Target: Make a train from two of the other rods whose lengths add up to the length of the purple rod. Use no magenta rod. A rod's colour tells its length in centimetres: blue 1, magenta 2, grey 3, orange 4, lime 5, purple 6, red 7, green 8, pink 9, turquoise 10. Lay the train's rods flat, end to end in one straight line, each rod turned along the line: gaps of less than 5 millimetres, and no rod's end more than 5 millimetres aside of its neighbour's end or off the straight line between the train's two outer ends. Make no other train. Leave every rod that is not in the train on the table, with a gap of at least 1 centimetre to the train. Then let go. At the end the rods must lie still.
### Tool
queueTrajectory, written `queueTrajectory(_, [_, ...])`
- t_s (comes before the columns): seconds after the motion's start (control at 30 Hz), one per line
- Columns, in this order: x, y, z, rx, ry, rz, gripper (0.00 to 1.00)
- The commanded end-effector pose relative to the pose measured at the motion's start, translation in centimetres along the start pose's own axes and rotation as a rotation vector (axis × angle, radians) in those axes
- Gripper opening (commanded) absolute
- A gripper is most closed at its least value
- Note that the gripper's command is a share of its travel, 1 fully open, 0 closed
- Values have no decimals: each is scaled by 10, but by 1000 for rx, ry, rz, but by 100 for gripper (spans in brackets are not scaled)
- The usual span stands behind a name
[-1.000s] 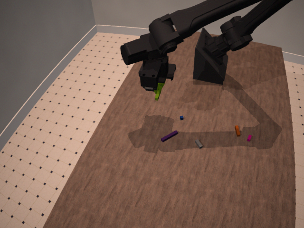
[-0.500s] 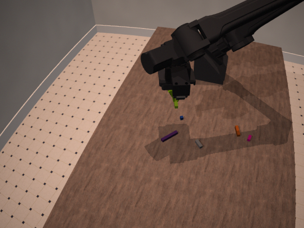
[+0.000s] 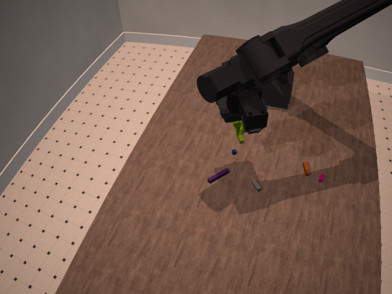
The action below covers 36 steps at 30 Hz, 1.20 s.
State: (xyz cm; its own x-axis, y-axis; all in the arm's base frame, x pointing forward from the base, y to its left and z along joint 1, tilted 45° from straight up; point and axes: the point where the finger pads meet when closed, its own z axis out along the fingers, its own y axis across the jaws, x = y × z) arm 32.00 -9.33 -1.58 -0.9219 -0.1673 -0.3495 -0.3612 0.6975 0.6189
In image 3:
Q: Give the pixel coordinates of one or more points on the orange rod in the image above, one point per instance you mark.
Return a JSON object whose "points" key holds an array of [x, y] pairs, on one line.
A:
{"points": [[306, 169]]}

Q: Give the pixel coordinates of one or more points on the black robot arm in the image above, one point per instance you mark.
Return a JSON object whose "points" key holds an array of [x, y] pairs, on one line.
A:
{"points": [[257, 62]]}

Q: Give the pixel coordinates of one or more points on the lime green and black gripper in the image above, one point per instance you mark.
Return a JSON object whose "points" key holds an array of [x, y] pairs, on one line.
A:
{"points": [[228, 117]]}

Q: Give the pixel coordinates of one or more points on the lime green rectangular bar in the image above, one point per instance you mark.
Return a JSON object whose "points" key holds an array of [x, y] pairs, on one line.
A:
{"points": [[240, 138]]}

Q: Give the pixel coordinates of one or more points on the grey rectangular bar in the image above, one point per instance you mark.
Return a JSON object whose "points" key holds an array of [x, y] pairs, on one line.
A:
{"points": [[256, 185]]}

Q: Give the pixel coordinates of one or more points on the purple rod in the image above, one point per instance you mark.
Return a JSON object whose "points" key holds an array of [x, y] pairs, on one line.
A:
{"points": [[218, 175]]}

